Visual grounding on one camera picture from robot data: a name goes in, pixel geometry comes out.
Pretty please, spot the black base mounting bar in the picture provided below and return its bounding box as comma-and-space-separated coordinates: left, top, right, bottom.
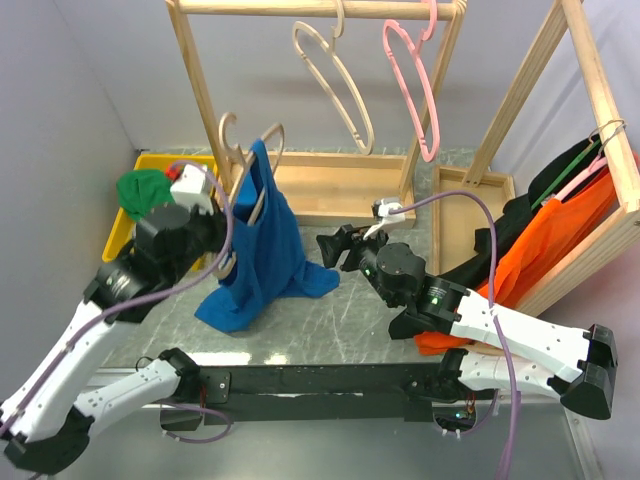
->
138, 362, 496, 432

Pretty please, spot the orange hanging garment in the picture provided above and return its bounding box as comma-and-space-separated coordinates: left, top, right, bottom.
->
414, 167, 617, 356

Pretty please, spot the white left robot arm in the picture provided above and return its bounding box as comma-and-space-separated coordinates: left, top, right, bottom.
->
1, 204, 233, 476

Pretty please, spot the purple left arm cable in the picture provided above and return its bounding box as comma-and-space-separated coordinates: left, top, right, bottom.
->
0, 159, 236, 445

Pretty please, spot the black hanging garment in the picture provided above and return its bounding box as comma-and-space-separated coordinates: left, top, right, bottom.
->
440, 135, 616, 309

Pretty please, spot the beige wooden hanger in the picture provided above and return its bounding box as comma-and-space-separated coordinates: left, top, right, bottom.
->
292, 0, 376, 156
213, 112, 285, 280

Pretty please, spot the pink hanger on right rack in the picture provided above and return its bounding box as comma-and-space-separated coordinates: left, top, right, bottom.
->
544, 155, 608, 204

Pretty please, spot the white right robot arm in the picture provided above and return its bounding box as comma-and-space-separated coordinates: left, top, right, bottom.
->
316, 224, 618, 420

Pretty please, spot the yellow plastic tray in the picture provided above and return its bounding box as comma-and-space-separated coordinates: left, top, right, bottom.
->
102, 153, 218, 262

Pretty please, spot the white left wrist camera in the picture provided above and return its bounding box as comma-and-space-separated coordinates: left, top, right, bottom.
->
170, 164, 214, 214

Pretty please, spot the pink plastic hanger on rack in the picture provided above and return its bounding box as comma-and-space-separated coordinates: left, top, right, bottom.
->
381, 0, 446, 163

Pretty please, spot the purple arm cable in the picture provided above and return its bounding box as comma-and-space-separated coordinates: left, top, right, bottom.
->
0, 159, 236, 445
389, 189, 524, 480

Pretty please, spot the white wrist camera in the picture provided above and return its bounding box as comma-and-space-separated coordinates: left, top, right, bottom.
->
170, 164, 214, 214
363, 197, 406, 240

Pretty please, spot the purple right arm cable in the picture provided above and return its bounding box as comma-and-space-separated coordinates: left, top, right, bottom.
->
389, 189, 524, 480

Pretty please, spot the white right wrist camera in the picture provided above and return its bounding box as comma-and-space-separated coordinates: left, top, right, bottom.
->
363, 197, 406, 240

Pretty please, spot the wooden clothes rack right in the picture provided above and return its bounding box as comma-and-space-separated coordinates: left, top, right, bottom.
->
432, 1, 639, 316

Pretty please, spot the green hanger on right rack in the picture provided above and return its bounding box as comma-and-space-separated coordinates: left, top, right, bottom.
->
528, 141, 598, 213

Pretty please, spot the blue tank top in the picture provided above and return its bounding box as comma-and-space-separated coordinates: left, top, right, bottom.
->
195, 139, 340, 333

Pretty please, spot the green garment in tray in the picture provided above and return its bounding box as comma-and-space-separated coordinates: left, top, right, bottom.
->
116, 169, 174, 222

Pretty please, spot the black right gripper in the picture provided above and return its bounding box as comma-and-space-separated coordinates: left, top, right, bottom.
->
316, 221, 400, 308

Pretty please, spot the wooden clothes rack centre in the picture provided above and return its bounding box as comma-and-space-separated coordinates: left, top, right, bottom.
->
167, 1, 467, 226

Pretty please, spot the wooden clothes rack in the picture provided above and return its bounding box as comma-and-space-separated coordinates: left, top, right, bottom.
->
432, 1, 639, 316
167, 1, 467, 226

